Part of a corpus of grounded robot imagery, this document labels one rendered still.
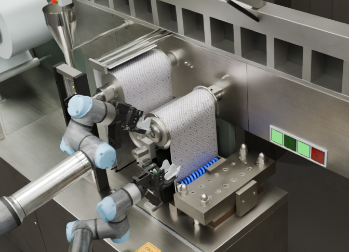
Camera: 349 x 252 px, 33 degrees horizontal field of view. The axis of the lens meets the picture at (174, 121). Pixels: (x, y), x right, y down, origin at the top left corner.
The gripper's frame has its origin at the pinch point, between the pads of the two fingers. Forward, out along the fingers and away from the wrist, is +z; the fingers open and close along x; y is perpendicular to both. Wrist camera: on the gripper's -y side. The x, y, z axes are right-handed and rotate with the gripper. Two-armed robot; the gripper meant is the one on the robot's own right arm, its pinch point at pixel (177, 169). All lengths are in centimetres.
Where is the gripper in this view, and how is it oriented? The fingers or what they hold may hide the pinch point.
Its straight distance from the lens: 222.4
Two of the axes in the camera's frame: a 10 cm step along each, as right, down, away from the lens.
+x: -6.7, -3.5, 6.5
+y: -1.0, -8.3, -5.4
